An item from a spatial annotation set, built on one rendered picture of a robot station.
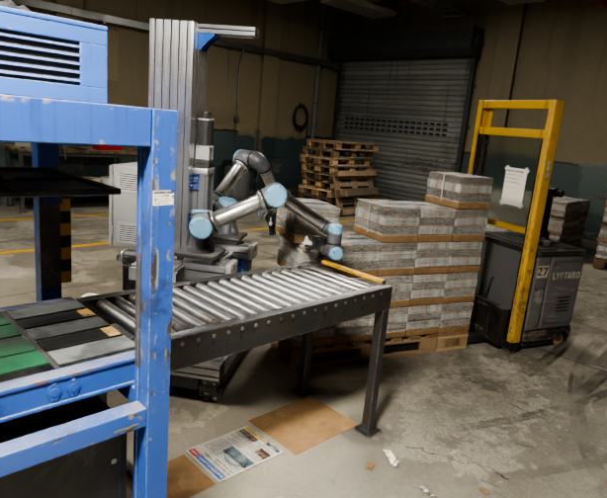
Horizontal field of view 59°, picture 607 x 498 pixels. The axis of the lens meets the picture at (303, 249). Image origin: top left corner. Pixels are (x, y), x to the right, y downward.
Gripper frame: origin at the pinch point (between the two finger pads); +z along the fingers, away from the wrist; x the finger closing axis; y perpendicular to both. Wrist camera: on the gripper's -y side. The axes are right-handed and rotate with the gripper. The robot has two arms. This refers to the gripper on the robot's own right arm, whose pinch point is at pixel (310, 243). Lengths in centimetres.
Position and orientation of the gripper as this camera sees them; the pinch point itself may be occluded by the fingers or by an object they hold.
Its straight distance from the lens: 318.9
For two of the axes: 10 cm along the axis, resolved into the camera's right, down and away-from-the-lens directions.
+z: -4.0, -2.4, 8.8
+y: 0.8, -9.7, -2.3
